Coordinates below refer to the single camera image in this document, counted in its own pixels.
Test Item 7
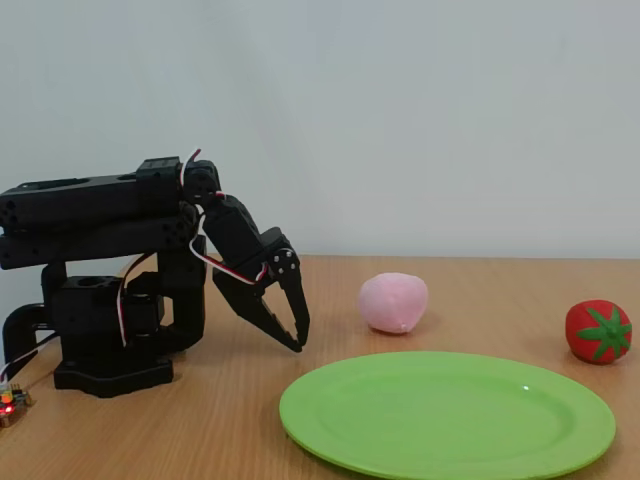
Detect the green oval plate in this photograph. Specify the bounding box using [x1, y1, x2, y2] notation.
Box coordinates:
[278, 351, 617, 480]

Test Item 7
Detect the black table clamp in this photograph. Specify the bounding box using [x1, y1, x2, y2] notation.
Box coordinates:
[2, 302, 61, 371]

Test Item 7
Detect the red toy tomato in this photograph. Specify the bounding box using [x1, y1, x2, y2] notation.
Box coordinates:
[565, 298, 634, 366]

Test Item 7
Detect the pink plush peach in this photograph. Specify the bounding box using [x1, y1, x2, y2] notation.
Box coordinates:
[357, 272, 430, 334]

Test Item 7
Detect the small controller circuit board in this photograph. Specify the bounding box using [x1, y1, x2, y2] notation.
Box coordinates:
[0, 383, 34, 429]

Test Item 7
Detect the white red servo cable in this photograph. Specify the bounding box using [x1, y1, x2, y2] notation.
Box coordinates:
[180, 146, 271, 287]
[0, 332, 61, 384]
[117, 252, 156, 349]

